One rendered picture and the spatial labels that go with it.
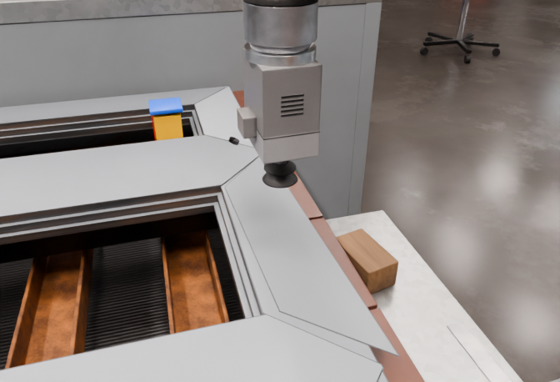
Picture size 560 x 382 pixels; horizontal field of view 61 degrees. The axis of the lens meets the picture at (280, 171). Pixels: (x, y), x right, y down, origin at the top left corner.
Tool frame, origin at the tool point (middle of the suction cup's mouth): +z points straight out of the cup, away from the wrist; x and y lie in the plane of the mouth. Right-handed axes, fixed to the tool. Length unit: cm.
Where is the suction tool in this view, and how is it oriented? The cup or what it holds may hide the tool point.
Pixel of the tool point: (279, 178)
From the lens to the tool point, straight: 57.4
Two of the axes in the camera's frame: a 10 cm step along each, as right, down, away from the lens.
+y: 3.0, 4.8, -8.3
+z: 0.0, 8.6, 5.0
